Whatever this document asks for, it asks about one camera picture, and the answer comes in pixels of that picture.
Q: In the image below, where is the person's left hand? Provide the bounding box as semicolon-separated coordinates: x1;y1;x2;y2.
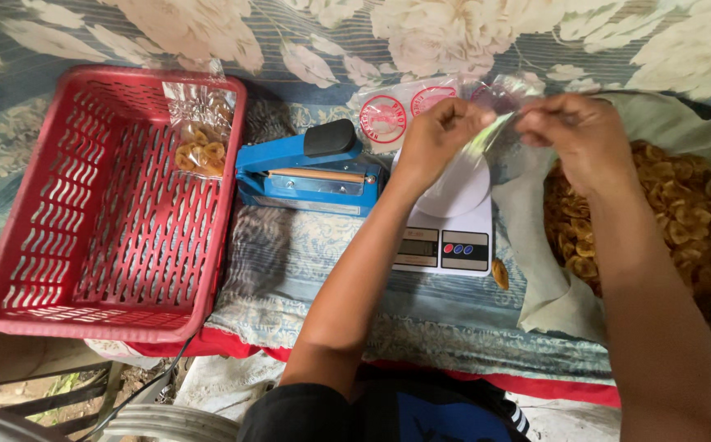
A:
391;97;497;192

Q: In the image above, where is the person's right hand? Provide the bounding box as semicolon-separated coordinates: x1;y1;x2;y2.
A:
514;92;640;199

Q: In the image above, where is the clear plastic bag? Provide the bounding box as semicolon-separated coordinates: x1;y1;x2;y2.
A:
454;74;547;185

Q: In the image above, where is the stack of red-label plastic bags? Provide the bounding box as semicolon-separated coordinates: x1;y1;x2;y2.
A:
349;77;485;154

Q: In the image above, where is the white digital kitchen scale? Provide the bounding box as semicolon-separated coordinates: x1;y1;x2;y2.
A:
390;147;494;278

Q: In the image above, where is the blue bedsheet with cream flowers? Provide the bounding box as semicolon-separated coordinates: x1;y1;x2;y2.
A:
0;0;711;295

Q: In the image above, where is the large pale plastic sack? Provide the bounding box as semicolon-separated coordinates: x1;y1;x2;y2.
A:
490;91;711;418

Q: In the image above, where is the heap of banana chips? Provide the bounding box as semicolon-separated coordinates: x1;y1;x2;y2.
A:
542;140;711;303

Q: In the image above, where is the blue impulse heat sealer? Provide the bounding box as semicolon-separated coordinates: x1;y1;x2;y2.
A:
234;118;385;218

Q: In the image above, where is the blue white patterned cloth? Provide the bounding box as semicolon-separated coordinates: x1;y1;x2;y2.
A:
205;199;615;383

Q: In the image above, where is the red mat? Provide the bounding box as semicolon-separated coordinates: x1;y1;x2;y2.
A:
127;325;621;410

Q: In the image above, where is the sealed bag of banana chips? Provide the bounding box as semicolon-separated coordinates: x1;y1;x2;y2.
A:
162;58;238;180

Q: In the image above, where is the person's black and blue shirt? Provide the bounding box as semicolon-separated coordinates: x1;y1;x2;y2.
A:
237;362;531;442

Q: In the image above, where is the white woven sack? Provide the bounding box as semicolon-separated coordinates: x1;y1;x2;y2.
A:
174;351;286;424

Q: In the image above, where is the red plastic basket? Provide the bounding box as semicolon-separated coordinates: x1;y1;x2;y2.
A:
0;64;249;343

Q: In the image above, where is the white plastic bucket rim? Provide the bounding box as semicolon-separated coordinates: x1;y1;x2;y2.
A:
99;403;241;442

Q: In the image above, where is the grey round container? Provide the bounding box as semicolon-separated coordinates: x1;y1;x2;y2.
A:
0;402;74;442

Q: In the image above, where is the black metal frame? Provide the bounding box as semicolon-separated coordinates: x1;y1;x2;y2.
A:
0;361;124;438

